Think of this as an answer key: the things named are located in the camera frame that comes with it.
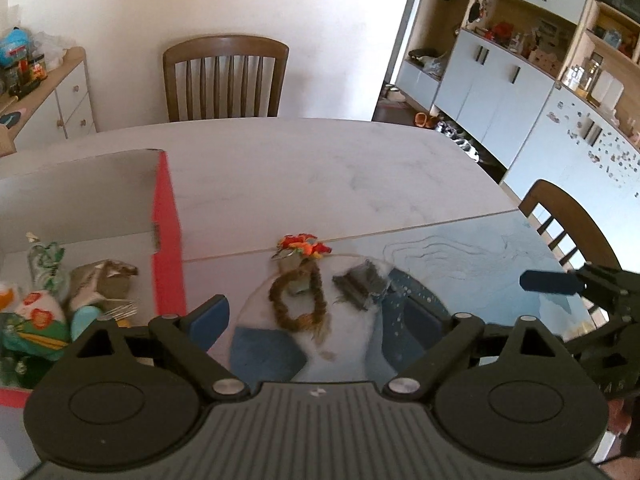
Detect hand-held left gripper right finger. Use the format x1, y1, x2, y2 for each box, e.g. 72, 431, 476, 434
382, 296, 583, 401

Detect white sideboard cabinet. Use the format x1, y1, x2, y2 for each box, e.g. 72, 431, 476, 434
0, 46, 99, 157

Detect brown wooden chair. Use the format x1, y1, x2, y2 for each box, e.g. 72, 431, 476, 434
162, 35, 290, 124
517, 179, 624, 274

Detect grey plastic bag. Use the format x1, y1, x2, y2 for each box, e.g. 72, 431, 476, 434
422, 52, 449, 79

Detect grey fabric piece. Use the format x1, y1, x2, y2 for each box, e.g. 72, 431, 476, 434
332, 259, 392, 312

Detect red cardboard box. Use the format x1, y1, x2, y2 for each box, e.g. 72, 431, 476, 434
0, 148, 189, 407

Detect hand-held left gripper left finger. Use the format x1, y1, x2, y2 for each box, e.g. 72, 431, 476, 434
60, 294, 251, 402

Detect silver metal fork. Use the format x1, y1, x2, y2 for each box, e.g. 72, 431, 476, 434
100, 300, 139, 322

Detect reddish doormat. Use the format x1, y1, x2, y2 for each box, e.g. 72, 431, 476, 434
375, 100, 417, 122

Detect braided rope ornament red flower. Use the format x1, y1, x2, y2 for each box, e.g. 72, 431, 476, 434
269, 233, 334, 349

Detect glass jar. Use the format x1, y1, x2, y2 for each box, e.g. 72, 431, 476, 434
575, 52, 604, 97

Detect white sticker-covered cabinet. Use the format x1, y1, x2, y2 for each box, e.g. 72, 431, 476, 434
500, 82, 640, 261

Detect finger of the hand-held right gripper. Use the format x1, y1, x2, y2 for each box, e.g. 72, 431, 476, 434
520, 262, 621, 297

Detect pale blue wall cabinet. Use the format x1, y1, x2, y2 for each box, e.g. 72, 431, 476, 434
395, 0, 640, 196

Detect clear plastic bag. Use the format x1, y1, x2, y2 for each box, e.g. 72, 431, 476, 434
30, 30, 76, 69

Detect pale green packet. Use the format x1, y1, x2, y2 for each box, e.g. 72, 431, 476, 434
26, 232, 69, 302

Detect row of white sneakers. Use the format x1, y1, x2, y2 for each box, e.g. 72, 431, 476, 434
434, 120, 484, 162

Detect light blue round object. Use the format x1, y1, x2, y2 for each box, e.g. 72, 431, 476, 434
70, 305, 104, 342

